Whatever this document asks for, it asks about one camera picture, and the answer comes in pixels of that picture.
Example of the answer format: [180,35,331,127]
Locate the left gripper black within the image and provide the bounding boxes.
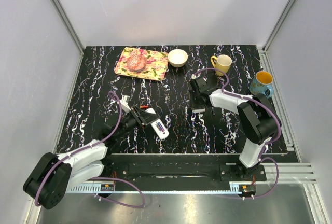
[115,105,160,139]

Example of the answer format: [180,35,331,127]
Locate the white battery cover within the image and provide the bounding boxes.
[192,108,205,113]

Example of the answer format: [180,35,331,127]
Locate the white remote control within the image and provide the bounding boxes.
[145,108,169,139]

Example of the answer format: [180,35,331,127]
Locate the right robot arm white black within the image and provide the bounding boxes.
[190,77,282,180]

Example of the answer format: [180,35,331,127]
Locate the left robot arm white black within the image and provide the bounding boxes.
[23,106,169,209]

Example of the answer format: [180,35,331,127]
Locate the cream ceramic bowl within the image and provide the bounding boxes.
[168,49,188,68]

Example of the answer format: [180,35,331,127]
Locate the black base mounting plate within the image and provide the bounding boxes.
[101,154,267,192]

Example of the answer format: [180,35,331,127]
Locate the red patterned bowl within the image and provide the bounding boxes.
[127,54,147,72]

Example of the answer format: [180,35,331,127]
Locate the floral rectangular tray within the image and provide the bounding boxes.
[114,47,169,81]

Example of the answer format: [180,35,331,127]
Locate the blue mug yellow inside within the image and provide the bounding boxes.
[249,71,274,98]

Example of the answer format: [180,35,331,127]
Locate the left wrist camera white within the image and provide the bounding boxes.
[120,95,131,113]

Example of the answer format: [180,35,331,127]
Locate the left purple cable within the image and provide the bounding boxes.
[33,91,146,208]

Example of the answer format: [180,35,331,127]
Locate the right aluminium frame post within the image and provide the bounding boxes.
[263,0,312,52]

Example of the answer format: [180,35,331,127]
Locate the aluminium frame post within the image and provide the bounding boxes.
[263,0,312,52]
[37,0,85,53]

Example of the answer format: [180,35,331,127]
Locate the left aluminium frame post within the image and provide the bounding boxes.
[37,0,85,53]

